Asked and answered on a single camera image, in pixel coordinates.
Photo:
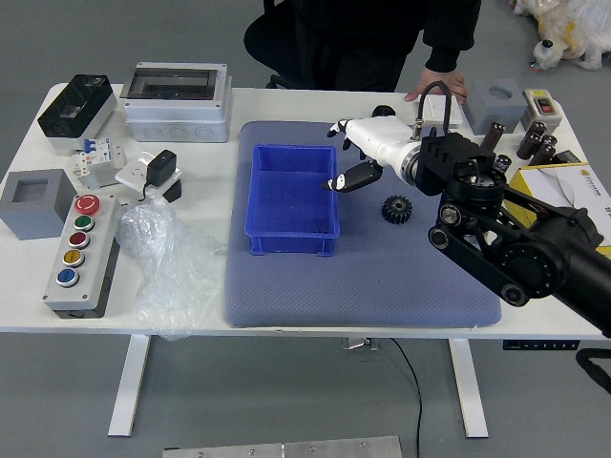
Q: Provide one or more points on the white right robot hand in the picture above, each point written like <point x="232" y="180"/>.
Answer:
<point x="382" y="136"/>

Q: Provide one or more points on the person's hand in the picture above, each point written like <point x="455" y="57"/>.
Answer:
<point x="458" y="83"/>

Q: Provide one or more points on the big black gear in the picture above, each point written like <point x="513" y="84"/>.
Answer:
<point x="389" y="217"/>

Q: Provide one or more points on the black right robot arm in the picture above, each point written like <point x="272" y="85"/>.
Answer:
<point x="539" y="257"/>

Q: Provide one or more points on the black round nut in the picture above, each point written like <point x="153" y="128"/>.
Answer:
<point x="384" y="110"/>

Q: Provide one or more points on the grey box with round hole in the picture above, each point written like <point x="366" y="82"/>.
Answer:
<point x="491" y="107"/>

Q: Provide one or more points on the blue plastic box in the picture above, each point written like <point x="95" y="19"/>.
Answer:
<point x="291" y="210"/>

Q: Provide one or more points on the small black box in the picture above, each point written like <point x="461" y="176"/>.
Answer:
<point x="572" y="157"/>

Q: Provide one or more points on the grey windowed distribution box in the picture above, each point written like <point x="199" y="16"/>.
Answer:
<point x="176" y="119"/>

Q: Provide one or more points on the grey five-button control box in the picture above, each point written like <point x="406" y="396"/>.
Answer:
<point x="62" y="291"/>

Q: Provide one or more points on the black capacitor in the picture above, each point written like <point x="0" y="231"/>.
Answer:
<point x="503" y="161"/>

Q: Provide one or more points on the person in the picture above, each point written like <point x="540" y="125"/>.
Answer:
<point x="363" y="38"/>

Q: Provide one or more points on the white yellow plush toy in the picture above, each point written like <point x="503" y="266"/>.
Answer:
<point x="563" y="28"/>

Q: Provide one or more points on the yellow white carton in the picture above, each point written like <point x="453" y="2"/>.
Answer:
<point x="549" y="179"/>

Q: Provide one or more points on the grey-blue quilted mat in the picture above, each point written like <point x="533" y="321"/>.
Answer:
<point x="372" y="286"/>

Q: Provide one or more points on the black office chair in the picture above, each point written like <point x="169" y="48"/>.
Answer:
<point x="260" y="38"/>

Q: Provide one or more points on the black plug block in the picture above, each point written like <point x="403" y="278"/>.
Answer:
<point x="174" y="191"/>

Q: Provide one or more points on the black power adapter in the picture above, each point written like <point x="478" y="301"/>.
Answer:
<point x="160" y="167"/>

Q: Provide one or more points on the clear plastic bag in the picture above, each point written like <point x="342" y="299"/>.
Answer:
<point x="167" y="267"/>

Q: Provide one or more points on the black table control panel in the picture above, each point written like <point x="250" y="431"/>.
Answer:
<point x="539" y="345"/>

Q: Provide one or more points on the small white plastic part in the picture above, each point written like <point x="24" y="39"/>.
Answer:
<point x="119" y="157"/>

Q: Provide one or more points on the white table leg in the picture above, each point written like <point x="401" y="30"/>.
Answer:
<point x="470" y="391"/>
<point x="129" y="391"/>

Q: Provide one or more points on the white circuit breaker blue levers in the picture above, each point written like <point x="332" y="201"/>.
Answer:
<point x="98" y="150"/>

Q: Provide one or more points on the white breaker with orange mark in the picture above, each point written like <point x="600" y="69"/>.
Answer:
<point x="82" y="167"/>

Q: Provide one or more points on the silver metal plate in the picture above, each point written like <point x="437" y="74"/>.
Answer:
<point x="286" y="451"/>

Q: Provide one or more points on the grey cube with square recess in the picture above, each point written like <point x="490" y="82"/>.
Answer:
<point x="28" y="219"/>

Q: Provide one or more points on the white wall switch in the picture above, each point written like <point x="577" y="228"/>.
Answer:
<point x="434" y="112"/>

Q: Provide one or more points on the grey switch box red button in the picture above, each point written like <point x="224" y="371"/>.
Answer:
<point x="544" y="107"/>

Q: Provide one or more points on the metal bracket under table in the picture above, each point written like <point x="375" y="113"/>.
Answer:
<point x="358" y="343"/>

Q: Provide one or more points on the white wall socket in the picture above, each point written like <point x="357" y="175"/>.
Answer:
<point x="131" y="174"/>

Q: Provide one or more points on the black-lidded white enclosure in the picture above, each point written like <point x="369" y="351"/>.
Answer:
<point x="71" y="110"/>

